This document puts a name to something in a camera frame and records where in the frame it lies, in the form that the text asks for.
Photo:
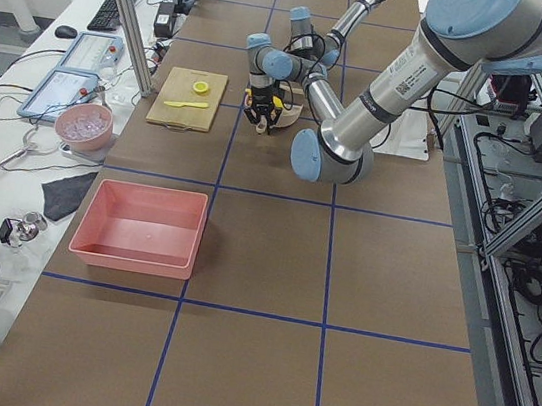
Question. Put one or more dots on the lower blue teach pendant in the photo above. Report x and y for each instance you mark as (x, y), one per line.
(60, 89)

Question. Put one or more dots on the aluminium frame post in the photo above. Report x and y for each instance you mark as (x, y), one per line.
(135, 45)

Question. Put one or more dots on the yellow plastic knife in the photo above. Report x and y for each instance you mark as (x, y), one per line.
(184, 104)

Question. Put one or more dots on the pink bowl on scale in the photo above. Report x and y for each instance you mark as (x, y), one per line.
(85, 127)

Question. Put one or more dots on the upper blue teach pendant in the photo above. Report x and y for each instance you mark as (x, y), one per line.
(91, 51)

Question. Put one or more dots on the black computer mouse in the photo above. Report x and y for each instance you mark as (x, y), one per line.
(65, 32)

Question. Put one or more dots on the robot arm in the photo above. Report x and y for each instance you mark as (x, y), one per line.
(502, 36)
(306, 43)

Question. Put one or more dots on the yellow lemon slice toy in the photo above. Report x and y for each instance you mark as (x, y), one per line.
(201, 87)

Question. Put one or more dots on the black keyboard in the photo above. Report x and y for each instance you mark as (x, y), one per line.
(106, 19)

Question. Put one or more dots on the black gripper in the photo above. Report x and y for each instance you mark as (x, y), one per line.
(260, 100)

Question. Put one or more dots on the dark grey cloth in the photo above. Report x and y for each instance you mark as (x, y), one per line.
(64, 196)

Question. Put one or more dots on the beige plastic dustpan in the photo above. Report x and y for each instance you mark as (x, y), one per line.
(288, 117)

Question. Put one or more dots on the wooden cutting board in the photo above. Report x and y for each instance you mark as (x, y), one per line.
(178, 87)

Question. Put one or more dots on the blue teach pendant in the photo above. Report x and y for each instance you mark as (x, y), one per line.
(60, 89)
(91, 51)

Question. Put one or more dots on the pink plastic bin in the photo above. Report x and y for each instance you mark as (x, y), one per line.
(142, 229)

